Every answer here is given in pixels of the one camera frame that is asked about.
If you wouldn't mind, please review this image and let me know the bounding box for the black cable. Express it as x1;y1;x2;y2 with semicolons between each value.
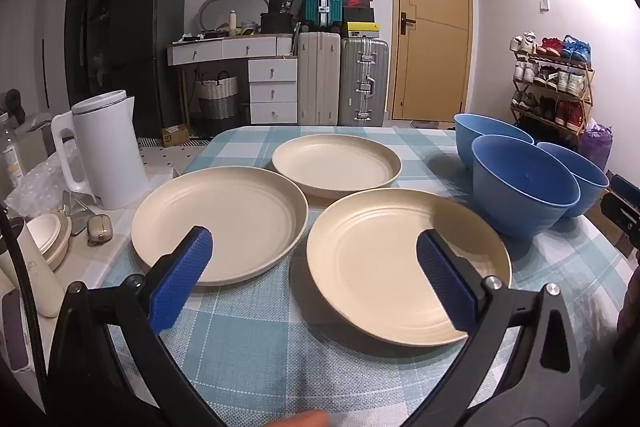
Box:
0;207;48;383

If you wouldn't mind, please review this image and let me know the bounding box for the cream lidded bowl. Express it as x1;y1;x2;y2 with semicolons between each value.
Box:
25;212;73;271

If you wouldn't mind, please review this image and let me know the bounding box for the wooden shoe rack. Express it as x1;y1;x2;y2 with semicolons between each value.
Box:
510;52;596;138

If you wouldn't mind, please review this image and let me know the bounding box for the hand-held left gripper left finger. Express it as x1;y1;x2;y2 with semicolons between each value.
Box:
47;225;226;427

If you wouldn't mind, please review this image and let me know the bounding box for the blue bowl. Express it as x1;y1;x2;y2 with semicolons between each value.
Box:
471;134;582;239
453;113;536;170
536;142;611;219

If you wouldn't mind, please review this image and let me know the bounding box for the small cardboard parcel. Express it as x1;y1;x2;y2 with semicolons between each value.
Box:
160;124;190;146

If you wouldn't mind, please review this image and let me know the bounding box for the black and white patterned rug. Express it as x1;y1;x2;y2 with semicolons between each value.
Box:
137;137;213;148

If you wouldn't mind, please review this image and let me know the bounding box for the white electric kettle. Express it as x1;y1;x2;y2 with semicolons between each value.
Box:
51;90;150;211

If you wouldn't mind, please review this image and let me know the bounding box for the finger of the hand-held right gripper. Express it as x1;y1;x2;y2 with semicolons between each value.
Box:
600;193;640;254
609;174;640;208

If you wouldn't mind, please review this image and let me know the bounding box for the dark grey refrigerator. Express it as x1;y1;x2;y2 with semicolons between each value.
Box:
109;0;187;138

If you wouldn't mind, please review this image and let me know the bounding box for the black square box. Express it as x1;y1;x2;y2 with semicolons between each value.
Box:
260;12;293;35

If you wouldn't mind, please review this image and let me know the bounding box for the woven laundry basket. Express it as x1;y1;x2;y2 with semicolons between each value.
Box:
197;72;239;120

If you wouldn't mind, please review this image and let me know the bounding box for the teal checked tablecloth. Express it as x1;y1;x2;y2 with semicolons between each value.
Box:
95;125;636;427

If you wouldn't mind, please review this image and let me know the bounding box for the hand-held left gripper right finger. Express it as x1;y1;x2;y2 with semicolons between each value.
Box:
400;228;583;427

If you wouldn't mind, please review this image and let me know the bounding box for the beige suitcase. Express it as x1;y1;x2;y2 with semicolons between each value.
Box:
297;32;342;126

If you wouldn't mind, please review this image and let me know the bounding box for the black glass cabinet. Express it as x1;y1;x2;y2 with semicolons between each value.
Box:
65;0;131;98

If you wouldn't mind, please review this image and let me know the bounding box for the shoe rack with shoes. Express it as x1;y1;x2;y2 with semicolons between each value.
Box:
510;32;593;130

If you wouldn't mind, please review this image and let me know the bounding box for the silver suitcase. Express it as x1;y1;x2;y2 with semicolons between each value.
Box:
340;38;390;128

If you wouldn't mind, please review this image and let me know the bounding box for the small beige case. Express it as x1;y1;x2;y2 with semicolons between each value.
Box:
86;213;113;247

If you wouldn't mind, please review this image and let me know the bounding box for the clear bottle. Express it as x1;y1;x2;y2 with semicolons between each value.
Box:
0;112;26;188

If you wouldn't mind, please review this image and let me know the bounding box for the clear plastic bag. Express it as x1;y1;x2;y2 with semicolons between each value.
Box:
5;139;96;220

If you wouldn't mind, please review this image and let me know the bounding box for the purple plastic bag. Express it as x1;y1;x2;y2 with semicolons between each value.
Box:
580;119;613;172

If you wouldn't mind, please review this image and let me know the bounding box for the tan wooden door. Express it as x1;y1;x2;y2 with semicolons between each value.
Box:
390;0;473;124

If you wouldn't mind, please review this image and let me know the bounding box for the white dressing table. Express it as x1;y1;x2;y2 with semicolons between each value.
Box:
167;34;299;125

